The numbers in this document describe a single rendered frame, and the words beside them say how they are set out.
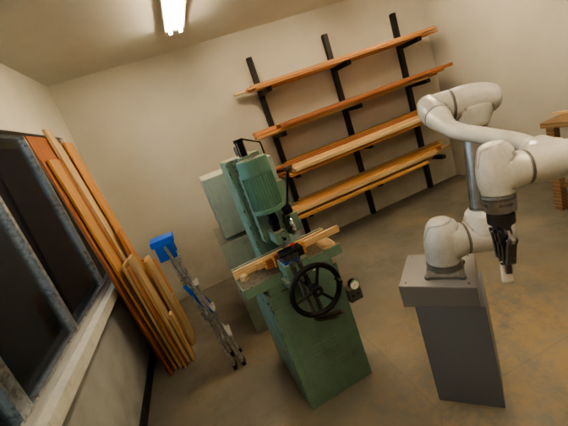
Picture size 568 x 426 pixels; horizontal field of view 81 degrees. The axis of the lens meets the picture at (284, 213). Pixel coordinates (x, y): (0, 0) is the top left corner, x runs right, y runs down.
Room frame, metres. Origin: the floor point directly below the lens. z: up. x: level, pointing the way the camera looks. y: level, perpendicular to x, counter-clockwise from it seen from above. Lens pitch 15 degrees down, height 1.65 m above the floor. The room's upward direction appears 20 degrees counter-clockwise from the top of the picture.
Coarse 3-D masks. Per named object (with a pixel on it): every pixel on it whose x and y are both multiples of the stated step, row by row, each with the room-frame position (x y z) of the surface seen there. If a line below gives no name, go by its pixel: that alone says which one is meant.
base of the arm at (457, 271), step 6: (426, 264) 1.54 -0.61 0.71; (462, 264) 1.42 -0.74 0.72; (426, 270) 1.46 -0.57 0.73; (432, 270) 1.42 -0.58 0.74; (438, 270) 1.39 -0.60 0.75; (444, 270) 1.37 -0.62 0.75; (450, 270) 1.36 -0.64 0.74; (456, 270) 1.36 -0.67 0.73; (462, 270) 1.36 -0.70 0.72; (426, 276) 1.41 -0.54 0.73; (432, 276) 1.39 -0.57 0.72; (438, 276) 1.38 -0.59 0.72; (444, 276) 1.37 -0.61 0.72; (450, 276) 1.35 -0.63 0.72; (456, 276) 1.34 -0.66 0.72; (462, 276) 1.32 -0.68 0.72
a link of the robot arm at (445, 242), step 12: (444, 216) 1.44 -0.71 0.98; (432, 228) 1.41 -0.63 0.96; (444, 228) 1.38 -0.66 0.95; (456, 228) 1.38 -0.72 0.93; (432, 240) 1.40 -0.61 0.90; (444, 240) 1.36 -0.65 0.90; (456, 240) 1.35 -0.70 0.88; (468, 240) 1.35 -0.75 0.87; (432, 252) 1.40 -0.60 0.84; (444, 252) 1.36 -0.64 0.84; (456, 252) 1.35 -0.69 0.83; (468, 252) 1.36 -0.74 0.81; (432, 264) 1.41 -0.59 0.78; (444, 264) 1.37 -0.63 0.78; (456, 264) 1.37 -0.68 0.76
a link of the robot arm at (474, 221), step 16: (464, 96) 1.35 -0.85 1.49; (480, 96) 1.33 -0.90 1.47; (496, 96) 1.33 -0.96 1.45; (464, 112) 1.35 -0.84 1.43; (480, 112) 1.33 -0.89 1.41; (464, 144) 1.40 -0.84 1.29; (480, 144) 1.35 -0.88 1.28; (464, 160) 1.41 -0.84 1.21; (480, 208) 1.36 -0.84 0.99; (464, 224) 1.40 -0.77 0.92; (480, 224) 1.34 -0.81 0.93; (480, 240) 1.33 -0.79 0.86
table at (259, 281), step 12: (312, 252) 1.75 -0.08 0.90; (324, 252) 1.71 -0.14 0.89; (336, 252) 1.73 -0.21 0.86; (252, 276) 1.71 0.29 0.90; (264, 276) 1.65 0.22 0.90; (276, 276) 1.63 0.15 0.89; (312, 276) 1.58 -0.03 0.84; (240, 288) 1.64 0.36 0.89; (252, 288) 1.59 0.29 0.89; (264, 288) 1.60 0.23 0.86; (288, 288) 1.54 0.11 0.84
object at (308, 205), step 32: (416, 32) 4.12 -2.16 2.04; (320, 64) 3.84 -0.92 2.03; (448, 64) 4.18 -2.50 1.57; (288, 128) 3.81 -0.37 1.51; (352, 128) 4.38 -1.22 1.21; (384, 128) 4.02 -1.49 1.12; (416, 128) 4.61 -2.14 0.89; (288, 160) 4.10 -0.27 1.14; (320, 160) 3.72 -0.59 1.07; (416, 160) 4.07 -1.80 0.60; (320, 192) 4.06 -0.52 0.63; (352, 192) 3.89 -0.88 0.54
